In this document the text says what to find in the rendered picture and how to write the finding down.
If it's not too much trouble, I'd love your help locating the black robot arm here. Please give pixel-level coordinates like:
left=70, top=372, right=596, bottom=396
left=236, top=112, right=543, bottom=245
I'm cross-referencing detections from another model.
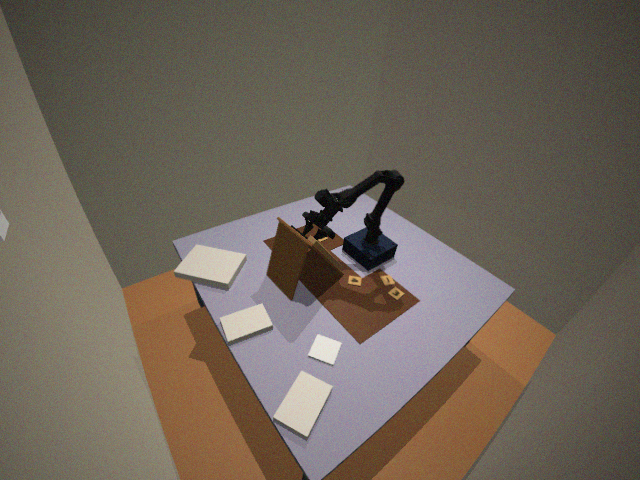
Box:
left=308, top=169, right=404, bottom=245

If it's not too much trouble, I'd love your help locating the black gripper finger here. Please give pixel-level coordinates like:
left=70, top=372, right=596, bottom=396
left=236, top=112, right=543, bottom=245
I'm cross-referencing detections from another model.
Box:
left=302, top=219, right=314, bottom=235
left=313, top=228, right=327, bottom=240

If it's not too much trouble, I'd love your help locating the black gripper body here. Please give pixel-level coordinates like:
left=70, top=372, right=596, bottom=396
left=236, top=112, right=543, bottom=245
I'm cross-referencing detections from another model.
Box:
left=302, top=209, right=335, bottom=239

